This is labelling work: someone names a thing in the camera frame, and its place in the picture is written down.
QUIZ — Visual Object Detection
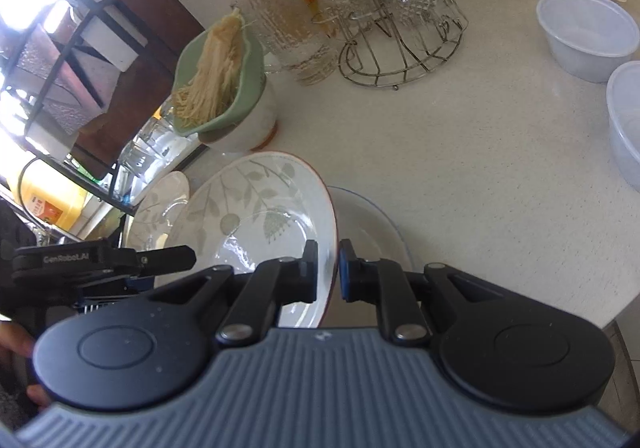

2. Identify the large leaf-patterned white plate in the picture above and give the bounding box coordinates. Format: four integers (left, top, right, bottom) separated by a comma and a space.
154, 151, 339, 329

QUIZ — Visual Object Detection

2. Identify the red-lidded textured glass jar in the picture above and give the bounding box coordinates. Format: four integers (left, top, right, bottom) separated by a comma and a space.
231, 0, 342, 87

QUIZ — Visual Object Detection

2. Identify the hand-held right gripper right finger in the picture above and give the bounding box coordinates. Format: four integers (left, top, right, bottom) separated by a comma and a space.
338, 238, 505, 348

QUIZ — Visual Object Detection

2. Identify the translucent plastic bowl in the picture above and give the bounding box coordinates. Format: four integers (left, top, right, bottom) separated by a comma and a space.
536, 0, 640, 84
606, 61, 640, 190

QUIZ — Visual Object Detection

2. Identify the clear glass plate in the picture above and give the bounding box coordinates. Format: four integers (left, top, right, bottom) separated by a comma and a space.
325, 185, 416, 275

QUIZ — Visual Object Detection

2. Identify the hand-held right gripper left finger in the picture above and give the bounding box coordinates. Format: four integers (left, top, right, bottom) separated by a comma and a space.
146, 239, 320, 347

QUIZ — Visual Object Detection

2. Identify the yellow plastic bottle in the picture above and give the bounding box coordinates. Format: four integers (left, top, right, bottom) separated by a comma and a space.
16, 157, 97, 230

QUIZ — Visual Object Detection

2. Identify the dark wooden cutting board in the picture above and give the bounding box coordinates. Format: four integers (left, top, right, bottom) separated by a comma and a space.
69, 0, 207, 180

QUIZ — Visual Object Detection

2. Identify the white bowl under colander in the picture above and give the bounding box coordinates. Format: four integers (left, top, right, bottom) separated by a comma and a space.
200, 77, 281, 154

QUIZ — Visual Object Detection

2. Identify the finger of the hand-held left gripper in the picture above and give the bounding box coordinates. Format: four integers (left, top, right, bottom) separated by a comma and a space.
134, 244, 197, 278

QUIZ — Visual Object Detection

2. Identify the clear glass mug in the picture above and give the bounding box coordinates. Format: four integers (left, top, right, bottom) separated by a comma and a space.
116, 103, 202, 205

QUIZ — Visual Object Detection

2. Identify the person's left hand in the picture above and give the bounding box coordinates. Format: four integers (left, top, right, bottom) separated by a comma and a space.
0, 321, 52, 411

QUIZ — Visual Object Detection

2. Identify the wire glass-holder rack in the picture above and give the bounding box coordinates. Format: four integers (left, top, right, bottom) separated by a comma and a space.
312, 0, 469, 90

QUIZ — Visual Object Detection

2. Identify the green colander with noodles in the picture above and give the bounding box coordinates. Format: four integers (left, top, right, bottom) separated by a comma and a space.
171, 11, 266, 137

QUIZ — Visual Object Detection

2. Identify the black metal rack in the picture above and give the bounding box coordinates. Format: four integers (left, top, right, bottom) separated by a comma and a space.
0, 0, 153, 216

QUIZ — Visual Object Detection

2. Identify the small leaf-patterned white plate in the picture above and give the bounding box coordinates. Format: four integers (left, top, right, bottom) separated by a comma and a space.
124, 171, 191, 255

